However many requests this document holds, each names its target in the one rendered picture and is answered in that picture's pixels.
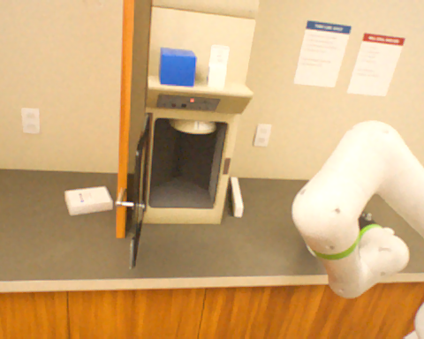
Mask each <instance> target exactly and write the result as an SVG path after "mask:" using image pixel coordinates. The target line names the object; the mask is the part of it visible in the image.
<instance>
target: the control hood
mask: <svg viewBox="0 0 424 339"><path fill-rule="evenodd" d="M159 94H167V95H176V96H185V97H203V98H211V99H220V102H219V103H218V105H217V107H216V110H215V111H208V110H197V111H207V112H215V113H225V114H242V113H243V110H245V108H246V106H247V104H248V103H249V102H250V101H251V100H252V98H253V97H254V94H253V92H252V91H251V90H250V89H249V88H248V87H246V84H239V83H231V82H224V86H223V88H221V87H208V86H207V81H206V80H199V79H195V80H194V83H193V87H175V86H167V85H161V84H160V80H159V76H154V75H148V80H147V103H146V106H147V107H149V108H158V109H171V108H161V107H157V99H158V95H159ZM177 110H189V109H177Z"/></svg>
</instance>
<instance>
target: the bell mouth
mask: <svg viewBox="0 0 424 339"><path fill-rule="evenodd" d="M170 125H171V126H172V127H174V128H176V129H177V130H180V131H183V132H189V133H211V132H212V131H214V130H216V121H207V120H186V119H176V118H171V119H170Z"/></svg>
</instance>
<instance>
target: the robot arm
mask: <svg viewBox="0 0 424 339"><path fill-rule="evenodd" d="M374 193H375V194H376V195H377V196H378V197H380V198H381V199H382V200H384V201H385V203H387V204H389V206H390V207H392V208H393V209H394V210H395V211H396V212H397V213H398V214H399V215H401V216H402V217H403V218H404V219H405V220H406V221H407V222H408V223H409V224H410V225H411V226H412V227H413V228H414V229H415V230H416V231H417V232H418V233H419V234H420V235H421V236H422V237H423V238H424V167H422V166H421V163H419V161H418V160H417V159H416V157H415V156H414V154H412V151H411V150H410V149H409V147H408V146H407V145H406V144H405V142H404V141H403V140H402V137H401V136H400V135H399V133H398V132H397V131H395V129H394V128H393V127H391V126H390V125H388V124H385V123H383V122H380V121H375V120H369V121H365V122H362V123H359V124H356V125H354V126H353V127H351V128H350V129H349V131H347V132H346V133H345V134H344V136H343V138H342V139H341V140H340V141H339V144H338V145H337V147H336V149H335V150H334V151H333V154H331V156H330V157H329V159H328V160H327V161H326V163H324V164H323V167H322V168H321V169H320V170H319V171H318V173H316V175H315V176H314V177H313V178H312V179H311V180H310V181H309V182H308V183H307V185H306V186H304V187H303V189H302V190H300V191H299V193H298V194H297V197H296V198H295V200H294V201H293V207H292V216H293V222H294V223H295V225H296V228H297V230H298V231H299V234H300V235H301V236H302V237H303V240H305V242H306V243H307V247H308V249H309V251H310V252H311V253H312V254H313V255H314V256H316V258H317V259H318V260H320V262H321V263H322V265H323V266H324V267H325V269H326V273H327V276H328V281H329V286H330V288H331V289H332V290H333V291H334V292H336V294H337V295H338V296H341V297H343V298H356V297H358V296H360V295H362V293H363V292H366V290H368V289H370V288H371V287H372V286H374V285H375V284H376V283H378V282H380V281H381V280H383V279H386V278H388V277H389V276H391V275H394V274H395V273H399V272H401V270H402V269H405V266H407V264H408V260H409V252H408V248H407V246H406V245H405V243H404V242H403V241H402V239H399V238H398V237H396V236H393V235H392V234H390V233H389V232H387V231H386V230H384V229H383V228H382V226H379V224H378V223H376V222H375V220H373V219H372V218H371V214H367V213H366V212H365V211H364V210H363V208H364V207H365V206H366V203H367V202H368V201H369V199H370V198H371V197H372V195H373V194H374ZM414 326H415V331H416V333H417V336H418V338H419V339H424V304H423V305H422V306H421V307H420V309H419V311H418V312H417V315H416V317H415V321H414Z"/></svg>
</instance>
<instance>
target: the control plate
mask: <svg viewBox="0 0 424 339"><path fill-rule="evenodd" d="M191 100H193V102H191ZM203 101H207V102H203ZM219 102H220V99H211V98H203V97H185V96H176V95H167V94H159V95H158V99H157V107H161V108H171V109H189V110H208V111H215V110H216V107H217V105H218V103H219ZM163 103H166V105H163ZM173 103H175V104H176V105H177V106H176V107H172V106H171V104H173ZM182 103H184V104H186V108H182V107H181V105H182ZM191 106H193V107H191ZM200 106H201V107H200ZM206 107H208V108H206Z"/></svg>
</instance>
